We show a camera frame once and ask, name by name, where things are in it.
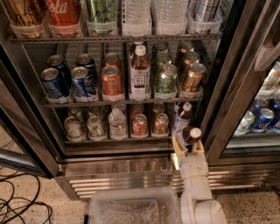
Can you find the front blue pepsi can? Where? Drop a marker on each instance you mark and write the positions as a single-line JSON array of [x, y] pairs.
[[83, 85]]

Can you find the bottom copper can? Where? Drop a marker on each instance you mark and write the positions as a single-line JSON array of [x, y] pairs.
[[160, 125]]

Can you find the rear blue pepsi can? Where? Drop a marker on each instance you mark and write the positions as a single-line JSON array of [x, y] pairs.
[[87, 61]]

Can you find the right glass fridge door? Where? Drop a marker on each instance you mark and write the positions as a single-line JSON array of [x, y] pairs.
[[253, 49]]

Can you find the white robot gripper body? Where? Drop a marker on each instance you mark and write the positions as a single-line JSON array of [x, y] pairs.
[[193, 165]]

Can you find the rear blue soda can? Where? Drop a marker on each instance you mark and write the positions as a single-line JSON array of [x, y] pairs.
[[58, 61]]

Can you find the bottom orange can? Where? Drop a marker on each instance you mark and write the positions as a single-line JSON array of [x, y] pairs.
[[139, 125]]

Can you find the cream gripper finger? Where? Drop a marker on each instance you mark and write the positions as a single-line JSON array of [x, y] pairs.
[[179, 148], [198, 148]]

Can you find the top yellow lacroix can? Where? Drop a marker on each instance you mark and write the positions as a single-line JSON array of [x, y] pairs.
[[27, 18]]

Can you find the small clear water bottle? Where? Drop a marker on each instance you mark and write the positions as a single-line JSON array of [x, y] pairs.
[[117, 124]]

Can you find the front green lacroix can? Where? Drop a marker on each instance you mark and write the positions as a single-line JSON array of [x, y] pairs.
[[166, 82]]

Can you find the blue pepsi can right compartment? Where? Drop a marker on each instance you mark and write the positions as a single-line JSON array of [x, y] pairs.
[[263, 119]]

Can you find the front gold lacroix can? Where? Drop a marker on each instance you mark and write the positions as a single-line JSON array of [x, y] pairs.
[[193, 77]]

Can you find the rear gold lacroix can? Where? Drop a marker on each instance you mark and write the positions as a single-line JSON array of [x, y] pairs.
[[183, 47]]

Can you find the green lacroix can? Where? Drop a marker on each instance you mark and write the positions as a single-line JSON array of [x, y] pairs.
[[102, 15], [166, 82], [161, 59]]

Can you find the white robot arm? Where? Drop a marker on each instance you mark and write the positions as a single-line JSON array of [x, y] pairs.
[[197, 205]]

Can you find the rear orange soda can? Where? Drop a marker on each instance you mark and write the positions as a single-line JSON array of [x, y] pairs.
[[112, 59]]

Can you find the bottom left silver can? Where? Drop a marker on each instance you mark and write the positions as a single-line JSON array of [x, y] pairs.
[[74, 130]]

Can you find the white label tea bottle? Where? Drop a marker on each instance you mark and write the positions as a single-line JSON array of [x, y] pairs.
[[140, 67]]

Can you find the front blue soda can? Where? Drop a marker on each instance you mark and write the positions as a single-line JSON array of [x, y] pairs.
[[55, 87]]

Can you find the blue label tea bottle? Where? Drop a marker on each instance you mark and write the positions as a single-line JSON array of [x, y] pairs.
[[189, 135], [182, 115]]

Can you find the orange soda can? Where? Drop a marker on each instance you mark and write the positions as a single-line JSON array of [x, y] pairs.
[[112, 84], [112, 59]]

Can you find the white can right compartment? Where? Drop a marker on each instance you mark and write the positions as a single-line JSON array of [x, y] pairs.
[[244, 124]]

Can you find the front orange soda can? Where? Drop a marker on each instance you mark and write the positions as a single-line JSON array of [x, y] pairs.
[[112, 84]]

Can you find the gold lacroix can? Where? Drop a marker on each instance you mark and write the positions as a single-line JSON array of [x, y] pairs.
[[183, 47], [193, 77], [187, 59]]

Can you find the clear plastic storage bin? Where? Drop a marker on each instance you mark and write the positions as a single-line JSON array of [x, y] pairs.
[[156, 205]]

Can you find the middle green lacroix can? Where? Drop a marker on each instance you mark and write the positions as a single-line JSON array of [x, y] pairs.
[[161, 59]]

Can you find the open left fridge door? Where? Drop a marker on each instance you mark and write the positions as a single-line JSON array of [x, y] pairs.
[[25, 116]]

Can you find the top clear water bottle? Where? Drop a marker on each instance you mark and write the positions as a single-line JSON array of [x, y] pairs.
[[136, 18]]

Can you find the top green lacroix can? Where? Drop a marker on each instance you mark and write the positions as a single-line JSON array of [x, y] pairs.
[[102, 15]]

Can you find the top silver can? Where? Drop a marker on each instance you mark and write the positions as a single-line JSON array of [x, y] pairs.
[[203, 16]]

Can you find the top red cola can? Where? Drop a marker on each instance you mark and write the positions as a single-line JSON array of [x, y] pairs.
[[65, 15]]

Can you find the middle gold lacroix can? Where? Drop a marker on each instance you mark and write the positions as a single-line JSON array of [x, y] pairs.
[[187, 59]]

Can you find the blue soda can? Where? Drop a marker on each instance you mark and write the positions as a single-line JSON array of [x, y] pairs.
[[58, 61], [55, 87]]

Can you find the blue pepsi can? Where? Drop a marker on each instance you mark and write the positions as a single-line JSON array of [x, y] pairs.
[[83, 85], [87, 61]]

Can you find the silver can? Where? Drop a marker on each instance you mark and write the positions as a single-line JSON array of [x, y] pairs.
[[74, 130], [203, 16], [95, 128]]

